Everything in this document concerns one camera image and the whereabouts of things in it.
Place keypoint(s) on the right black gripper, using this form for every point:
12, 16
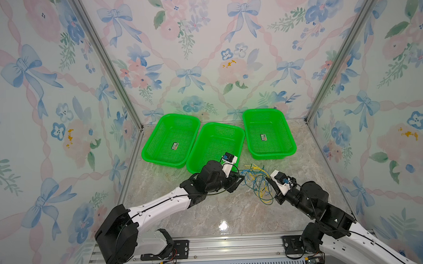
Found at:
278, 196

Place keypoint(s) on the right aluminium corner post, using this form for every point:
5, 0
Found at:
359, 22

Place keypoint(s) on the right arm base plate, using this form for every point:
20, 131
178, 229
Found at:
302, 244

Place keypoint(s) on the middle green plastic basket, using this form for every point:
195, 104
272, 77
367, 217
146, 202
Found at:
213, 142

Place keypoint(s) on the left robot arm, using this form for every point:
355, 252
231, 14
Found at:
127, 232

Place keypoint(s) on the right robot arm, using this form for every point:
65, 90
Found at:
331, 229

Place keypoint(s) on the right green plastic basket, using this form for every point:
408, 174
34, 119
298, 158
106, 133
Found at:
271, 122

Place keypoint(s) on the left aluminium corner post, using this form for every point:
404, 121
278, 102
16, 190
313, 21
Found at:
102, 54

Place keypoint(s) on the aluminium corner post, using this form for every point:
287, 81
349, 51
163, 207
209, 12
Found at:
102, 54
359, 22

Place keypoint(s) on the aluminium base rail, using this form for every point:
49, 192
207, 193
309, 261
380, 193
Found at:
236, 249

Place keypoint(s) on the left green plastic basket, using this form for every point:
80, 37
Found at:
171, 129

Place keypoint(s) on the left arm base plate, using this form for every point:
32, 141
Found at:
179, 250

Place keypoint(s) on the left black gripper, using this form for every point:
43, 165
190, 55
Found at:
231, 183

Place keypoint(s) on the green plastic basket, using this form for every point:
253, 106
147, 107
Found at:
271, 122
213, 142
171, 129

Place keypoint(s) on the left basket barcode sticker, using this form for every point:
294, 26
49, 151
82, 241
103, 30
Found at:
175, 146

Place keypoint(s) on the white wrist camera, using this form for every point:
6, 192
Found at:
228, 162
282, 178

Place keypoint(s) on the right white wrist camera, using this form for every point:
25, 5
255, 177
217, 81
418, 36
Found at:
282, 178

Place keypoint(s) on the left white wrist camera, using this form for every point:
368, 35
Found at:
228, 162

